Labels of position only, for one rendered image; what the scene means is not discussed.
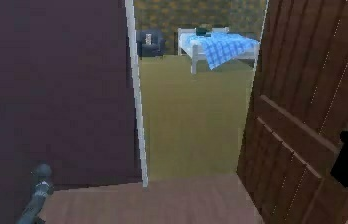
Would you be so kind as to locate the dark blue armchair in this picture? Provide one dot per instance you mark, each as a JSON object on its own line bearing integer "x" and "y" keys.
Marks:
{"x": 152, "y": 45}

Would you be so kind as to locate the pale patterned cushion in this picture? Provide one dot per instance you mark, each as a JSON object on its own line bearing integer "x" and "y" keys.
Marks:
{"x": 148, "y": 38}

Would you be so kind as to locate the blue checked blanket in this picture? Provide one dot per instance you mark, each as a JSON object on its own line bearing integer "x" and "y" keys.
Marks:
{"x": 223, "y": 48}

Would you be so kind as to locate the brown wooden room door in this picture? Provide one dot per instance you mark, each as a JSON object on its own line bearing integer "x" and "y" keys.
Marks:
{"x": 292, "y": 110}

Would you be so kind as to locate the dark grey baseball bat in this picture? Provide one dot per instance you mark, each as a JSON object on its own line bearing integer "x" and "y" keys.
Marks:
{"x": 37, "y": 196}

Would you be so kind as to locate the white bed frame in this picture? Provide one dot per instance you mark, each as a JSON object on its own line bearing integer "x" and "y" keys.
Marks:
{"x": 195, "y": 53}

